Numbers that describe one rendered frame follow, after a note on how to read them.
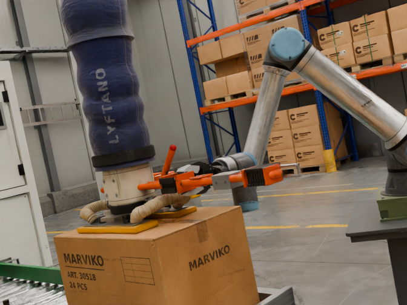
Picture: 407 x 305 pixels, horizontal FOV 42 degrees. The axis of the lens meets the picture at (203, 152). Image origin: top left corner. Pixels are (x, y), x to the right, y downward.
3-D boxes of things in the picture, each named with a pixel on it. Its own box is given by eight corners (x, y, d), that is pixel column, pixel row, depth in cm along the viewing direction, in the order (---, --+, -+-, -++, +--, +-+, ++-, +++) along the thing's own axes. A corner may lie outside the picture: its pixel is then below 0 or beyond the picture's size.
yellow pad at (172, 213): (118, 219, 204) (115, 207, 204) (137, 213, 211) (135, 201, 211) (178, 218, 181) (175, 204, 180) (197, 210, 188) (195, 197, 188)
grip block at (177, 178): (160, 195, 171) (156, 178, 170) (180, 189, 178) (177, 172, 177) (177, 194, 165) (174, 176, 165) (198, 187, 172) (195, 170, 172)
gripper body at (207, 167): (187, 189, 180) (211, 182, 189) (205, 188, 174) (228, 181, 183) (183, 167, 180) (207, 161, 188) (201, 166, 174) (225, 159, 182)
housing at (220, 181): (212, 190, 156) (209, 175, 156) (227, 186, 161) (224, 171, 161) (230, 189, 152) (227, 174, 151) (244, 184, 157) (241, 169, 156)
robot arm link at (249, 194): (258, 206, 201) (254, 175, 200) (260, 212, 189) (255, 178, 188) (234, 210, 201) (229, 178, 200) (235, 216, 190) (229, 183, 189)
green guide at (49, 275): (-12, 275, 344) (-15, 261, 344) (3, 269, 352) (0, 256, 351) (140, 296, 233) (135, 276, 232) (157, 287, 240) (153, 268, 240)
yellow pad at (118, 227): (77, 233, 190) (74, 219, 190) (99, 226, 197) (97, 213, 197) (136, 233, 167) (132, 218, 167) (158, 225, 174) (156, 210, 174)
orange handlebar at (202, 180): (82, 197, 204) (80, 188, 204) (140, 181, 226) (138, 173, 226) (275, 182, 141) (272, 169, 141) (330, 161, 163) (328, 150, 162)
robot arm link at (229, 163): (239, 180, 185) (234, 153, 185) (230, 183, 182) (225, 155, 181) (220, 181, 192) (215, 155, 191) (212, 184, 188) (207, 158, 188)
